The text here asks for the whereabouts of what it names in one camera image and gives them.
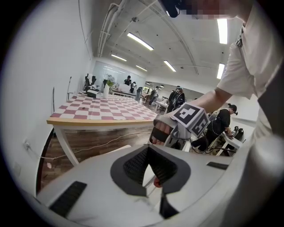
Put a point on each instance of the white counter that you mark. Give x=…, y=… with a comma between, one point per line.
x=123, y=88

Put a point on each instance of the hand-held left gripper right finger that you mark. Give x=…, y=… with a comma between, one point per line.
x=204, y=177

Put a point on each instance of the black device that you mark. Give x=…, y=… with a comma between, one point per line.
x=238, y=133

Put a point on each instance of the white work table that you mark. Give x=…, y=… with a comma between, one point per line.
x=230, y=142

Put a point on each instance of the white vase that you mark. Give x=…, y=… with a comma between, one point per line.
x=106, y=92

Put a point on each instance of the white background table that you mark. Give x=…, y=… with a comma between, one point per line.
x=162, y=104

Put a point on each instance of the black head-worn camera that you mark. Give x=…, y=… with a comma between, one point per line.
x=172, y=9

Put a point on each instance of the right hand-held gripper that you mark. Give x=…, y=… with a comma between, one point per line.
x=188, y=115

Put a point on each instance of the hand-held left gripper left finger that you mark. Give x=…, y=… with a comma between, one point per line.
x=95, y=177

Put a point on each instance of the person's right hand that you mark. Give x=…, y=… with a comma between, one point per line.
x=163, y=126

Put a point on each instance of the white paper scrap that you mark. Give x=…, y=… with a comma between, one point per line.
x=49, y=165

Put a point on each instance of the person's right forearm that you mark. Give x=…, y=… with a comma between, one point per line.
x=210, y=99

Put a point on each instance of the white and black tissue box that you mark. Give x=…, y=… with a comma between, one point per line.
x=92, y=93

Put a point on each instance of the checkered pink white table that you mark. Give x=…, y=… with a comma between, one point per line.
x=64, y=142

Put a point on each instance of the person's head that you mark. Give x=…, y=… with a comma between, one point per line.
x=222, y=9

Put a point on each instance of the black equipment stand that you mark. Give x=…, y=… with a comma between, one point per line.
x=87, y=83

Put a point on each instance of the person in white shirt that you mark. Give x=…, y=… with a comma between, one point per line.
x=248, y=66

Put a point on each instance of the pale flower bouquet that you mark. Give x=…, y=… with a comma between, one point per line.
x=109, y=79

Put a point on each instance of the brown cloth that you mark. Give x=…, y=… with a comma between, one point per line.
x=157, y=182

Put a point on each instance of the white ceiling pipes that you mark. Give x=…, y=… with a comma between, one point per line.
x=103, y=35

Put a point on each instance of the ceiling strip lights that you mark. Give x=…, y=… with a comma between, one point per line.
x=139, y=41

